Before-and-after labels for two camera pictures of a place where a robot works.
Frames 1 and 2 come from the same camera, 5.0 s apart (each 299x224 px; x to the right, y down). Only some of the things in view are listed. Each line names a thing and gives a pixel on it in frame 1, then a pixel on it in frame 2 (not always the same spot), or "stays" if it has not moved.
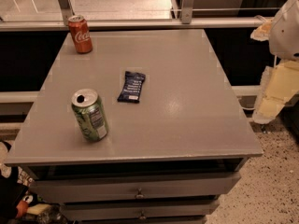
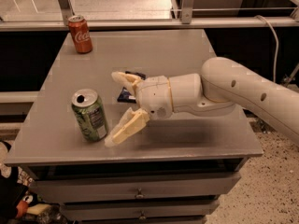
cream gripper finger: [263, 32] -> [127, 80]
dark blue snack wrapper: [131, 91] stays
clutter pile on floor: [17, 205] stays
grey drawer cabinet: [166, 160] stays
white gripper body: [286, 32] -> [154, 96]
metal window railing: [186, 21] stays
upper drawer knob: [139, 195] stays
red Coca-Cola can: [80, 35] stays
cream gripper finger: [278, 85] -> [133, 121]
